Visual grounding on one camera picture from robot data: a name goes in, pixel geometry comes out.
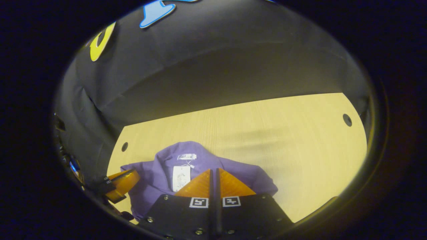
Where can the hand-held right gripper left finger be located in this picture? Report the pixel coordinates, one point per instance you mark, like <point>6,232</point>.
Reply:
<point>186,216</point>

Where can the purple collared shirt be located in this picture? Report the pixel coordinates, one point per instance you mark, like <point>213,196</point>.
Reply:
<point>150,180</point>

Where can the black backdrop cloth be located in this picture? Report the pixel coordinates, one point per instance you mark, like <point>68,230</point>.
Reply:
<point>217,66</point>

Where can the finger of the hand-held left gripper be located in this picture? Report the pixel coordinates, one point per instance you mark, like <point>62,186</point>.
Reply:
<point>125,183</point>

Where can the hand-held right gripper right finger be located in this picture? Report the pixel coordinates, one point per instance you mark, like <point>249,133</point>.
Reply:
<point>247,216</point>

